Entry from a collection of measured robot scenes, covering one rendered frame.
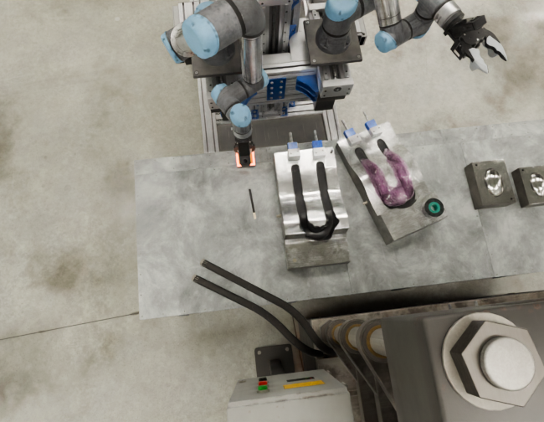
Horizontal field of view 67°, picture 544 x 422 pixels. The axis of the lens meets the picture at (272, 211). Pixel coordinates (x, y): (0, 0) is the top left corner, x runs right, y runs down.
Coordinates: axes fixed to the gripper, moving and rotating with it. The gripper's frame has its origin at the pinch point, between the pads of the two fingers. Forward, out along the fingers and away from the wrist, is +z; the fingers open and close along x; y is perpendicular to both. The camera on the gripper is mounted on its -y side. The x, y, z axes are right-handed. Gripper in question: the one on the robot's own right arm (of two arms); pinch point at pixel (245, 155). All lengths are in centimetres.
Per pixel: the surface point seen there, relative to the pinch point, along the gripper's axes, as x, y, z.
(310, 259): -22, -49, -1
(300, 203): -20.9, -26.1, -4.6
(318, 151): -31.2, -4.7, -7.1
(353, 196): -46, -23, 5
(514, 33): -206, 110, 85
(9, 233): 151, 0, 84
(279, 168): -13.8, -9.4, -4.4
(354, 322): -27, -75, -44
